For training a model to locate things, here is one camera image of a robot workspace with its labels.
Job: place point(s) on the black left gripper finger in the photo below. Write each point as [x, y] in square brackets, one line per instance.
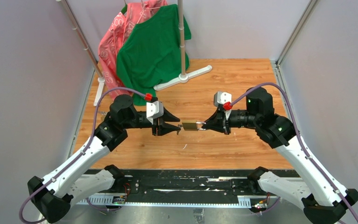
[165, 128]
[169, 117]

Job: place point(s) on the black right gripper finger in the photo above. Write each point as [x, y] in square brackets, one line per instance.
[214, 127]
[216, 119]

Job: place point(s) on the green t-shirt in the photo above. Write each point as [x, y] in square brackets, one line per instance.
[151, 54]

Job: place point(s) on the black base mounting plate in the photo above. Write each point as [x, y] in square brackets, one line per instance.
[183, 188]

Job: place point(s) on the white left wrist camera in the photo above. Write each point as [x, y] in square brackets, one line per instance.
[154, 110]

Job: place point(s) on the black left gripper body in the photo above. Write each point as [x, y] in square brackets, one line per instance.
[155, 125]

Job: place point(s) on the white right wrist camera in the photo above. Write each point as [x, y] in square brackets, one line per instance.
[220, 98]

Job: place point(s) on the white clothes rack stand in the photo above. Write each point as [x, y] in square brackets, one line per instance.
[183, 76]

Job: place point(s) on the pink patterned garment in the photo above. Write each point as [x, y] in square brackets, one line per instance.
[119, 32]

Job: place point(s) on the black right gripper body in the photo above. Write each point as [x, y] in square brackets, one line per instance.
[226, 124]

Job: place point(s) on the brass padlock with steel shackle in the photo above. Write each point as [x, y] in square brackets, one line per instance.
[193, 126]

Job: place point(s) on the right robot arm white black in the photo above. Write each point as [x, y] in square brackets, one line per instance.
[321, 197]

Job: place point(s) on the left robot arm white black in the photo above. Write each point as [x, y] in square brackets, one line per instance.
[55, 193]

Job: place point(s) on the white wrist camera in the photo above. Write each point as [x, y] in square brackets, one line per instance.
[154, 110]
[220, 98]

